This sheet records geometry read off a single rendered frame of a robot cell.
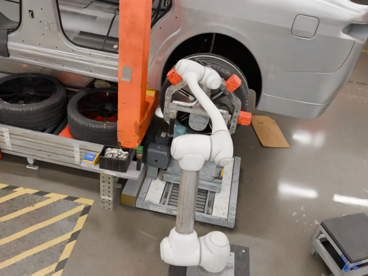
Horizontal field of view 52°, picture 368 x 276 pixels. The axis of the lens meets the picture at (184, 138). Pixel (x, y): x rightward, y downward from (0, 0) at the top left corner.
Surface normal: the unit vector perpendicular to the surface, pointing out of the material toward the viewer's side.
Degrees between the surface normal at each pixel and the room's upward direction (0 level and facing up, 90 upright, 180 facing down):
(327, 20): 90
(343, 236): 0
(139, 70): 90
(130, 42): 90
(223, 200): 0
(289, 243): 0
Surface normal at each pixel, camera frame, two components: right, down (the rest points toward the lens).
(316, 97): -0.09, 0.60
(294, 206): 0.11, -0.80
